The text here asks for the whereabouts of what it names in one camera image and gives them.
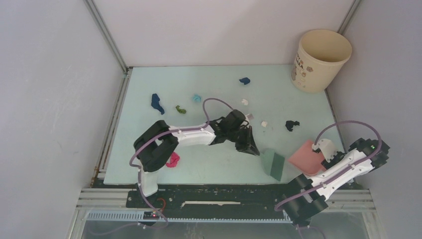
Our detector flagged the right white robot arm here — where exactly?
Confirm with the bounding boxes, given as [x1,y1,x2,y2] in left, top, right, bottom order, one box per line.
[275,138,390,227]

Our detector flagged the light blue paper scrap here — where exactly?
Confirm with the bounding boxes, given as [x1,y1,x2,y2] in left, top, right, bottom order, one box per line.
[192,94,202,103]

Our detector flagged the white cable duct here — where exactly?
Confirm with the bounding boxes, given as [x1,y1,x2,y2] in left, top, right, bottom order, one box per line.
[86,210,293,224]

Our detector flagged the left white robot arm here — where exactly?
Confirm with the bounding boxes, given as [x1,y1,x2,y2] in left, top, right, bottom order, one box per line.
[129,110,260,208]

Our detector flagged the pink dustpan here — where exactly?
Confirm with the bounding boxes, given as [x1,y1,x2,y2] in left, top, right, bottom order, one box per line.
[288,140,326,176]

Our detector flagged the dark blue paper scrap top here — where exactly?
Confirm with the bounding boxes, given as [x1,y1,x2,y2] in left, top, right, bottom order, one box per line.
[239,77,251,85]

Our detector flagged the magenta paper scrap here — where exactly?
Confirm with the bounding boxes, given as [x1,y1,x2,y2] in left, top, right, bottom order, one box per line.
[166,152,180,168]

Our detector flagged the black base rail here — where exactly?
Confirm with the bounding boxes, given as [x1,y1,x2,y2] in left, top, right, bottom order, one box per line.
[125,184,286,219]

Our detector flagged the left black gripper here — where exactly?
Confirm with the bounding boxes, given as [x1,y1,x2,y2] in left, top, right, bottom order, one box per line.
[227,125,259,155]

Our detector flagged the beige plastic bucket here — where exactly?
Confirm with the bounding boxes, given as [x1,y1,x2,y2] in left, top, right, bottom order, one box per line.
[291,29,352,93]

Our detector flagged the dark blue paper scrap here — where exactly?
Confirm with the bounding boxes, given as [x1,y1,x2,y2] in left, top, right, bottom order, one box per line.
[239,77,251,85]
[151,93,165,115]

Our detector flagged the olive green paper scrap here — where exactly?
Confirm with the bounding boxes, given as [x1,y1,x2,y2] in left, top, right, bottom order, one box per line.
[175,105,187,114]

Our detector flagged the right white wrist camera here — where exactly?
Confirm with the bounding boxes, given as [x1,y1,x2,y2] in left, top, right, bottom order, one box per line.
[312,138,338,162]

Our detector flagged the dark blue paper scrap left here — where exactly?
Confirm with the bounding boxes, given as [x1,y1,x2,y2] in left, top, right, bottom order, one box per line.
[151,93,165,115]

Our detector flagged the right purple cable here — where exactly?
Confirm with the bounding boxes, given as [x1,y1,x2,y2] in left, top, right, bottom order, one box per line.
[274,120,383,239]

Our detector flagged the green hand brush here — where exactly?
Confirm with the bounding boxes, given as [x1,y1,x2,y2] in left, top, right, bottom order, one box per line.
[260,148,285,181]

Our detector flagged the black paper scrap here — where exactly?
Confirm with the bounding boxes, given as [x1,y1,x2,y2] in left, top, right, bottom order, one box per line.
[285,120,300,132]

